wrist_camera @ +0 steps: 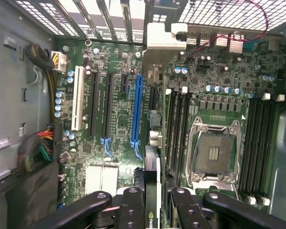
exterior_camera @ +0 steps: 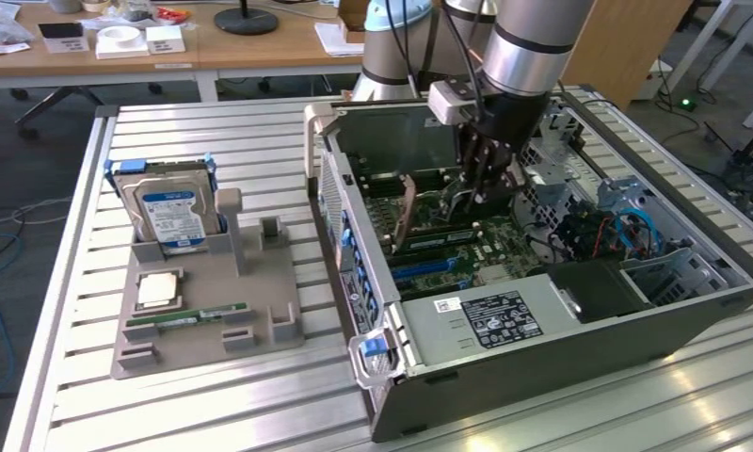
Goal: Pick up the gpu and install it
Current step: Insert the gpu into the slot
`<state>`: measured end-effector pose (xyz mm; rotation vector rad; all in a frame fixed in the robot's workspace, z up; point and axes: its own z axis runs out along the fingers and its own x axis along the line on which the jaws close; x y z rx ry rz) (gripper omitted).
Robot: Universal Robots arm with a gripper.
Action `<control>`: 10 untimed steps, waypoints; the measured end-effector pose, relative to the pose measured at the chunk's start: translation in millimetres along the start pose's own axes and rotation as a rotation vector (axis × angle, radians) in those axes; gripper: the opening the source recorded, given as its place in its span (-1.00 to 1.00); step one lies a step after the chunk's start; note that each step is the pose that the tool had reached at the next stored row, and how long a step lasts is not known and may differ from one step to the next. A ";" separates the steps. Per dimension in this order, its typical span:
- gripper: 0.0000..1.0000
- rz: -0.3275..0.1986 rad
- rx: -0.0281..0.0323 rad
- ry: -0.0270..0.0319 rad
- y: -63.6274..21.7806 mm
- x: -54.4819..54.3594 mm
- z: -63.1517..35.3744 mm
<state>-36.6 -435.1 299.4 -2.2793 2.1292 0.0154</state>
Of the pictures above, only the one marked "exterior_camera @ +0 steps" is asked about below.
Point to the white tape roll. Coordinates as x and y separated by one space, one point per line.
120 37

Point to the grey power supply unit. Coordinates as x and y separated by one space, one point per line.
496 320

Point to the black round lamp base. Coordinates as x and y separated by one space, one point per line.
246 22

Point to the green RAM stick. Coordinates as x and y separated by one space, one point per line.
179 318

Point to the green motherboard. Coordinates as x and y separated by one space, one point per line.
502 240

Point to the plain white box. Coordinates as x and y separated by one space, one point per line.
166 40

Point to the grey parts rack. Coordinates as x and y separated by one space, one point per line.
200 346

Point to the blue case latch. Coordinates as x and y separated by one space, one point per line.
372 353

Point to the silver drive cage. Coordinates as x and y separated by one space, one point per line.
559 186

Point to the open dark grey PC case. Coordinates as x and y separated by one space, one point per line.
540 376

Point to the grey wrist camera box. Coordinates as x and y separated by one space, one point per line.
448 103

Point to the white paper label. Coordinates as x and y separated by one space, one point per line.
6 48

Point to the silver disk bay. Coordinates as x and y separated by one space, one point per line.
672 278

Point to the black fan shroud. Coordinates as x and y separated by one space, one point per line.
596 289

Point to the silver CPU chip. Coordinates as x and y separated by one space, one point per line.
158 291

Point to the hard disk with blue caddy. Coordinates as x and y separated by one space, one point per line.
166 212

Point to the blue expansion slot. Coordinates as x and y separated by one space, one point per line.
427 267

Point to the wooden cabinet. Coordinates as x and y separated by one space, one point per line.
634 47

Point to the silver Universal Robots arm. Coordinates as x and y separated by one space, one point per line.
527 61

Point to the black graphics card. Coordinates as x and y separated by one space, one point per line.
404 212

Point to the metal socket cover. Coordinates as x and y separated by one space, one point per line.
454 202

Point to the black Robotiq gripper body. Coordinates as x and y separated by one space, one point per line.
511 115

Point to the black chair base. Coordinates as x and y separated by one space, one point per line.
44 106

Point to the clear plastic bag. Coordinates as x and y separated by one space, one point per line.
0 23

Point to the wooden desk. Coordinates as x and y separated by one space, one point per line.
258 52

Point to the white box with black top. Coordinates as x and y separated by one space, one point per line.
64 37

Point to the device with green light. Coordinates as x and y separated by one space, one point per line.
687 102

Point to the stack of white papers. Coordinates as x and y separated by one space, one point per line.
339 40

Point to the CPU socket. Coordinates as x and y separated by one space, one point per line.
430 214

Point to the brown cardboard box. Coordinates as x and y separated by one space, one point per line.
351 14

